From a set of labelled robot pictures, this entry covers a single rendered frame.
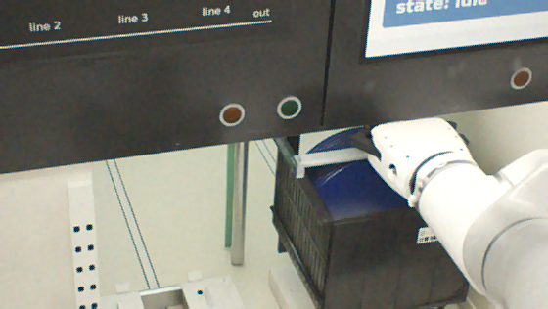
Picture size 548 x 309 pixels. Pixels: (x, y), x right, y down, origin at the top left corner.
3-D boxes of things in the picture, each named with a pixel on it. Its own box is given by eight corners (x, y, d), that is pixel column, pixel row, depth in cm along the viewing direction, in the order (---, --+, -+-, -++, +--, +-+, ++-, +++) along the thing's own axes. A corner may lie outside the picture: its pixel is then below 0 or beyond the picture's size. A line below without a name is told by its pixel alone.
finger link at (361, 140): (347, 157, 120) (353, 133, 125) (413, 167, 119) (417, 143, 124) (348, 149, 120) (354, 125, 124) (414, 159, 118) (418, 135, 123)
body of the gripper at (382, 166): (399, 218, 116) (362, 164, 125) (479, 205, 119) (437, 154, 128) (407, 163, 112) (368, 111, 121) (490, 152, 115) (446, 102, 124)
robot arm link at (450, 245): (479, 147, 111) (407, 194, 111) (541, 217, 101) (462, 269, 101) (504, 194, 116) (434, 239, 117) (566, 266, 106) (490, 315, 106)
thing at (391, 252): (304, 354, 134) (326, 154, 116) (258, 255, 149) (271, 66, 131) (472, 322, 141) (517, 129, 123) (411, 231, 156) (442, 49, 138)
